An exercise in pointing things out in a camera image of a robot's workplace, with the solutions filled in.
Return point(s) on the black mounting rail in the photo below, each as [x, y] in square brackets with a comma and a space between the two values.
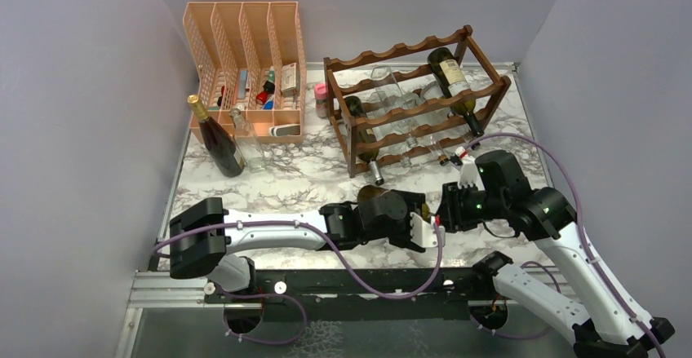
[333, 295]

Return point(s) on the lower green wine bottle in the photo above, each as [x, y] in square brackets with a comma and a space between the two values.
[366, 136]

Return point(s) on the pink capped jar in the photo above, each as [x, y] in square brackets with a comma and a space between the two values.
[321, 100]

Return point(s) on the small white box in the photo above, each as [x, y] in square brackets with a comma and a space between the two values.
[290, 75]

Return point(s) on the red wine bottle gold cap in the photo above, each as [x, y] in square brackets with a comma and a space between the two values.
[218, 142]

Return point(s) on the red capped small bottle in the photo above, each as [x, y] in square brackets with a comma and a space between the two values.
[267, 87]

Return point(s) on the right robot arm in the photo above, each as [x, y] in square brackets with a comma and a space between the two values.
[603, 319]

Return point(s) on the green wine bottle brown label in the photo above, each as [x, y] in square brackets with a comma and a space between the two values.
[376, 204]

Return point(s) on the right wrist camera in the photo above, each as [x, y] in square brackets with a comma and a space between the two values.
[469, 174]

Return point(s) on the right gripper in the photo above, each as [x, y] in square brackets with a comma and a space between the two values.
[450, 211]

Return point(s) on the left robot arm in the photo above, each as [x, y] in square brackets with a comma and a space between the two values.
[206, 239]

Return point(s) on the orange plastic file organizer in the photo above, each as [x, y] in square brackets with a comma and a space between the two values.
[232, 44]

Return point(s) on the dark bottle white label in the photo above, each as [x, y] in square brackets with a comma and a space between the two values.
[452, 81]

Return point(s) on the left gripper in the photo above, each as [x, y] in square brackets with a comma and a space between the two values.
[414, 202]

